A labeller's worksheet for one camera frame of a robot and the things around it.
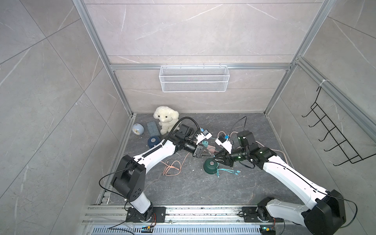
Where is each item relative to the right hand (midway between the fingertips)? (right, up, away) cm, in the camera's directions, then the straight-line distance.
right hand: (215, 157), depth 74 cm
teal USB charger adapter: (-3, +5, +19) cm, 20 cm away
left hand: (-2, +1, -2) cm, 3 cm away
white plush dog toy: (-28, +21, +22) cm, 41 cm away
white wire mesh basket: (-10, +49, +27) cm, 57 cm away
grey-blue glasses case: (-41, +14, +33) cm, 55 cm away
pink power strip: (0, 0, +22) cm, 22 cm away
